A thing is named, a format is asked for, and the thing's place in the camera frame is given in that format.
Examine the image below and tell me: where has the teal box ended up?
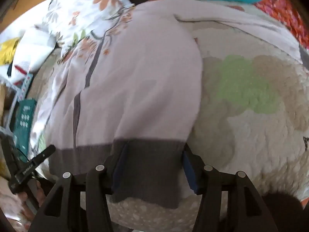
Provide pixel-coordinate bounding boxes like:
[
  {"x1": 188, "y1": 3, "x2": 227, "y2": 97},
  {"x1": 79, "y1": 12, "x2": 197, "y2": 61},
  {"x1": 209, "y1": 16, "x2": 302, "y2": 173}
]
[{"x1": 12, "y1": 99, "x2": 37, "y2": 162}]

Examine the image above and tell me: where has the red patterned cushion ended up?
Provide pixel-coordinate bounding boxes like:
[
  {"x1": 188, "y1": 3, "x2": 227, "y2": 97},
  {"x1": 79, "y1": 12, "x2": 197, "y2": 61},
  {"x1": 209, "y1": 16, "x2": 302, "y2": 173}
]
[{"x1": 109, "y1": 0, "x2": 309, "y2": 49}]

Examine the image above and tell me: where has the pink sweater with grey hem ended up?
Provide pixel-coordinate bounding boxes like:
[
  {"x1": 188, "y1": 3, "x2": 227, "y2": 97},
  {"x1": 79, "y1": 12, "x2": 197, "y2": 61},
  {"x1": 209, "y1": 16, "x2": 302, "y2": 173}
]
[{"x1": 45, "y1": 0, "x2": 309, "y2": 209}]

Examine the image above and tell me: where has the floral printed pillow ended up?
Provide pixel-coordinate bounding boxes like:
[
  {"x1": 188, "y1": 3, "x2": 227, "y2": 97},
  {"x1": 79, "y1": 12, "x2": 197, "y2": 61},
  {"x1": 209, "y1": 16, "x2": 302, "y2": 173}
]
[{"x1": 29, "y1": 0, "x2": 137, "y2": 155}]

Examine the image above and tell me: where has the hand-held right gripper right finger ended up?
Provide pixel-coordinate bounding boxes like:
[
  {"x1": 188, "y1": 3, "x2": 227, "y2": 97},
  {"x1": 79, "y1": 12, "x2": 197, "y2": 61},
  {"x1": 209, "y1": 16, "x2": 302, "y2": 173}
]
[{"x1": 182, "y1": 144, "x2": 280, "y2": 232}]

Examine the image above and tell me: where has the heart printed fleece blanket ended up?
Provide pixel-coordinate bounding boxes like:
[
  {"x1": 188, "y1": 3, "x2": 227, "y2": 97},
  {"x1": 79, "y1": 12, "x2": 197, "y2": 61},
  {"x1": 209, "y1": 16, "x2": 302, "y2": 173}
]
[{"x1": 30, "y1": 19, "x2": 309, "y2": 232}]

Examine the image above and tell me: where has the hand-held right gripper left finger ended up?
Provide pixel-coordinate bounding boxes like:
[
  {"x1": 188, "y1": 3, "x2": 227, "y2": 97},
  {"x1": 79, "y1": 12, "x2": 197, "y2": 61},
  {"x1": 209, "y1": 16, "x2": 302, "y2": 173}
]
[{"x1": 28, "y1": 143, "x2": 129, "y2": 232}]

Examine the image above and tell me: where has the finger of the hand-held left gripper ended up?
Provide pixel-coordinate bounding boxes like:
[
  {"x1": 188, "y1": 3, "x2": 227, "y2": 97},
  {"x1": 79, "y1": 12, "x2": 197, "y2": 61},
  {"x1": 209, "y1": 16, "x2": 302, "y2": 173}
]
[{"x1": 8, "y1": 144, "x2": 56, "y2": 194}]

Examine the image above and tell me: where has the white bag with yellow label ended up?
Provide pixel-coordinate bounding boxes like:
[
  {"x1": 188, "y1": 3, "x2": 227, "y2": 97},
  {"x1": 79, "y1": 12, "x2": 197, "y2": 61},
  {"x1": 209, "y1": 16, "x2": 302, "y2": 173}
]
[{"x1": 0, "y1": 0, "x2": 58, "y2": 83}]

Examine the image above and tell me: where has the patterned light blue box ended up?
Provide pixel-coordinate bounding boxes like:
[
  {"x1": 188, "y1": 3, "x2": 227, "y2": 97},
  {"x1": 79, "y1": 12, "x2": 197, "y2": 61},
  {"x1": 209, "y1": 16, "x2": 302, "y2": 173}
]
[{"x1": 7, "y1": 74, "x2": 34, "y2": 102}]

